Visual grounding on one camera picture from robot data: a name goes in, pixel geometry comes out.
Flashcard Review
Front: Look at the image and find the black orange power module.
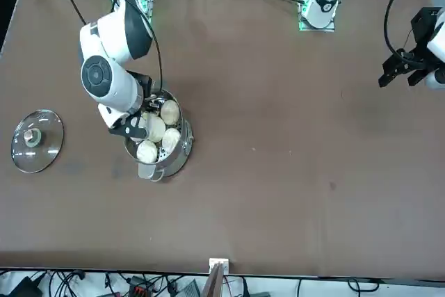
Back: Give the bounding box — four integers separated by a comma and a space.
127, 275, 157, 297

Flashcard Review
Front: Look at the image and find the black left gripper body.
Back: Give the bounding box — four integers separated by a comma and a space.
396, 7, 443, 69

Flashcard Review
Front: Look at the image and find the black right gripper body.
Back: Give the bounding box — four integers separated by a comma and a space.
129, 71, 156, 114

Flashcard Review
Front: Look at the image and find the white post bracket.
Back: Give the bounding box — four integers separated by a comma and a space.
209, 257, 230, 273

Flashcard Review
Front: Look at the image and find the aluminium frame post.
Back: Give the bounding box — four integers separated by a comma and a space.
201, 262, 224, 297

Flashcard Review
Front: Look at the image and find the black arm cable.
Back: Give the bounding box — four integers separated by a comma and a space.
50, 0, 165, 92
383, 0, 418, 65

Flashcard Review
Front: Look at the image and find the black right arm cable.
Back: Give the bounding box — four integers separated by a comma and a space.
50, 0, 165, 92

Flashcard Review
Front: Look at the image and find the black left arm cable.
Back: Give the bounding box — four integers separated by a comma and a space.
383, 0, 418, 65

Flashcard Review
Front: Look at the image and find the stainless steel steamer pot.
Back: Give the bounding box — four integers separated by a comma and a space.
122, 79, 194, 182

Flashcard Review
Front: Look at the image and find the glass pot lid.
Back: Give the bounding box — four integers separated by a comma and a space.
10, 109, 65, 174

